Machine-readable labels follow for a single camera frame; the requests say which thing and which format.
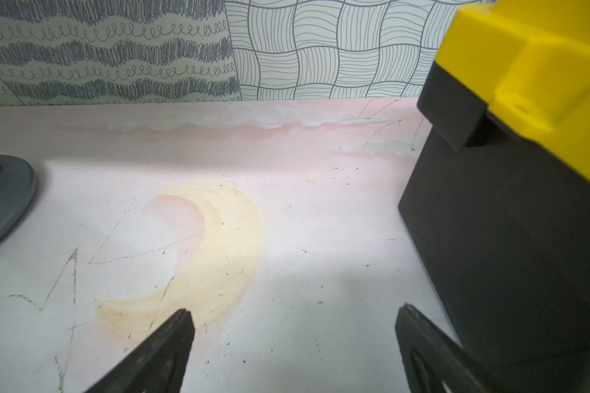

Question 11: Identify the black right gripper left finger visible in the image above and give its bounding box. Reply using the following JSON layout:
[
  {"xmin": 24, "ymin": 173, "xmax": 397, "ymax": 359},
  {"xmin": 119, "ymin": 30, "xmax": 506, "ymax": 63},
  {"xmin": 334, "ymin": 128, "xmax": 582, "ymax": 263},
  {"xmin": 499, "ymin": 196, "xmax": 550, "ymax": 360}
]
[{"xmin": 88, "ymin": 309, "xmax": 195, "ymax": 393}]

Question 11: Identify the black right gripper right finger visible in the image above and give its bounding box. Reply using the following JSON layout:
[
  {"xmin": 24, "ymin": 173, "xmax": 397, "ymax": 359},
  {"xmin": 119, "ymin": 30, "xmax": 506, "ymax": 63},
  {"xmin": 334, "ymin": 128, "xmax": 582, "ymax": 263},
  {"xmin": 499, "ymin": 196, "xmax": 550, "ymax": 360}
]
[{"xmin": 395, "ymin": 303, "xmax": 497, "ymax": 392}]

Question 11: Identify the black monitor with grey stand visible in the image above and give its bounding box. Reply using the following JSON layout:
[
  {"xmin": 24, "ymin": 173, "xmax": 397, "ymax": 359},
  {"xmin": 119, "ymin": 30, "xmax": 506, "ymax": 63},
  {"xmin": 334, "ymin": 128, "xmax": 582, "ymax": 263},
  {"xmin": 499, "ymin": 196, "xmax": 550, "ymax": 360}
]
[{"xmin": 0, "ymin": 155, "xmax": 37, "ymax": 241}]

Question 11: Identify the yellow black toolbox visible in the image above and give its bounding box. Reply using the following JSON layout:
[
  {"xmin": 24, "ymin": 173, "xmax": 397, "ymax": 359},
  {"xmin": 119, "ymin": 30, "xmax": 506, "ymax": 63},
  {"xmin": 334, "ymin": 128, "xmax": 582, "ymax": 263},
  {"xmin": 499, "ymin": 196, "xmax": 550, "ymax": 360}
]
[{"xmin": 398, "ymin": 1, "xmax": 590, "ymax": 392}]

